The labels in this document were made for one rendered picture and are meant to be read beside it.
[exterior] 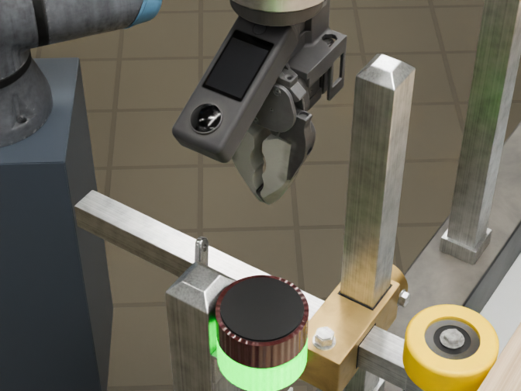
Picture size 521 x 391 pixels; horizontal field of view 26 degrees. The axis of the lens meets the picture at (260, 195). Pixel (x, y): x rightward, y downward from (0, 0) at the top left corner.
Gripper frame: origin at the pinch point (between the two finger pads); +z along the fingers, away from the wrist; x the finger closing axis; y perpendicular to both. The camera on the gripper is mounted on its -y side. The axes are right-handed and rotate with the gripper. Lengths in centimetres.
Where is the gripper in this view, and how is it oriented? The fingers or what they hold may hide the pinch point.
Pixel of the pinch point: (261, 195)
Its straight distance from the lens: 96.8
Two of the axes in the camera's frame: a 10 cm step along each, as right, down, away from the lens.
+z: 0.0, 7.3, 6.9
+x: -8.4, -3.8, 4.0
